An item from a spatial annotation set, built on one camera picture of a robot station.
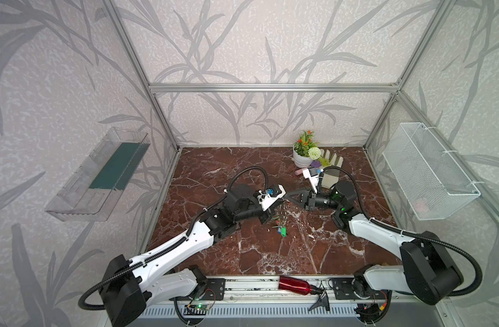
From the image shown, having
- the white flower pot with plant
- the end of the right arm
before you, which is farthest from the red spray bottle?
the white flower pot with plant

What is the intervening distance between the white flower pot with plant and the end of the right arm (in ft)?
1.10

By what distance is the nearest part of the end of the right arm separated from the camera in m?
0.67

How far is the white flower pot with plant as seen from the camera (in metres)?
1.00

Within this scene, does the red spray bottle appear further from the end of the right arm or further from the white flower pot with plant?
the white flower pot with plant
